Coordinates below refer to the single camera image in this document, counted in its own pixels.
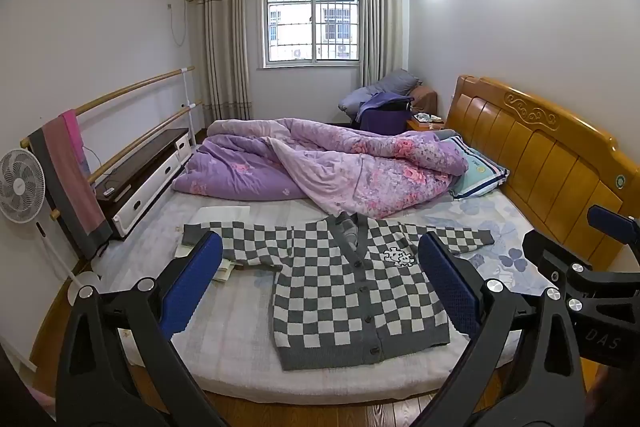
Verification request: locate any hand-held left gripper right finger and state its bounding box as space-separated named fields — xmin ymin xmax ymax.
xmin=415 ymin=231 xmax=586 ymax=427

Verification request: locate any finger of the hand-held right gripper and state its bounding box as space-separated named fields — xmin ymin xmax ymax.
xmin=522 ymin=231 xmax=603 ymax=300
xmin=587 ymin=205 xmax=640 ymax=254

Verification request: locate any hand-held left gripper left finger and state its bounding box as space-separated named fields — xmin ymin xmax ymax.
xmin=55 ymin=231 xmax=228 ymax=427

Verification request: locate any grey white checkered cardigan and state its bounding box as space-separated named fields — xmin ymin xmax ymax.
xmin=181 ymin=213 xmax=496 ymax=372

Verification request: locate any bed with white sheet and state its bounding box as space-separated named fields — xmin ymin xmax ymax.
xmin=92 ymin=187 xmax=532 ymax=400

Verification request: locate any white paper sheet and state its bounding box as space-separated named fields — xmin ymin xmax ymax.
xmin=186 ymin=205 xmax=251 ymax=228

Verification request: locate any wooden headboard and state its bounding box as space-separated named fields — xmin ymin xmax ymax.
xmin=445 ymin=74 xmax=635 ymax=272

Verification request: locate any blue striped pillow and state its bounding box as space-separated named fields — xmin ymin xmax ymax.
xmin=440 ymin=132 xmax=511 ymax=200

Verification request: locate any dark white low cabinet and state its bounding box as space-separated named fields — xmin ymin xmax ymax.
xmin=95 ymin=128 xmax=194 ymax=241

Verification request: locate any wooden nightstand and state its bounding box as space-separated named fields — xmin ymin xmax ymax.
xmin=406 ymin=113 xmax=446 ymax=134

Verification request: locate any pink grey towel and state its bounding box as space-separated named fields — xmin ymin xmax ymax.
xmin=27 ymin=109 xmax=114 ymax=261

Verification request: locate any purple floral duvet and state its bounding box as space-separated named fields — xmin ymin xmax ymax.
xmin=172 ymin=117 xmax=469 ymax=219

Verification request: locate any brown chair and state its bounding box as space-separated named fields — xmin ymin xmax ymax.
xmin=410 ymin=86 xmax=439 ymax=115

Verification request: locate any white standing fan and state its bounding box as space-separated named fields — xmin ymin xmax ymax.
xmin=0 ymin=148 xmax=102 ymax=304

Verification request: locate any wooden double bar rack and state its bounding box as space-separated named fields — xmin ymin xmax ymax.
xmin=20 ymin=66 xmax=204 ymax=220

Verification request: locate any pale blue cushion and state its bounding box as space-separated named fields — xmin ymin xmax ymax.
xmin=338 ymin=87 xmax=382 ymax=120

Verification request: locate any grey pillow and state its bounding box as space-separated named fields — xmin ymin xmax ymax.
xmin=367 ymin=68 xmax=422 ymax=98

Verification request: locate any grey beige striped curtain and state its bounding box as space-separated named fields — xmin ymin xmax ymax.
xmin=192 ymin=0 xmax=253 ymax=128
xmin=360 ymin=0 xmax=412 ymax=88

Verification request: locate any white framed window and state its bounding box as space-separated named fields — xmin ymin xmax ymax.
xmin=256 ymin=0 xmax=362 ymax=70

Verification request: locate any air conditioner power cord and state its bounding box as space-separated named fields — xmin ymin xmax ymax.
xmin=167 ymin=2 xmax=190 ymax=48

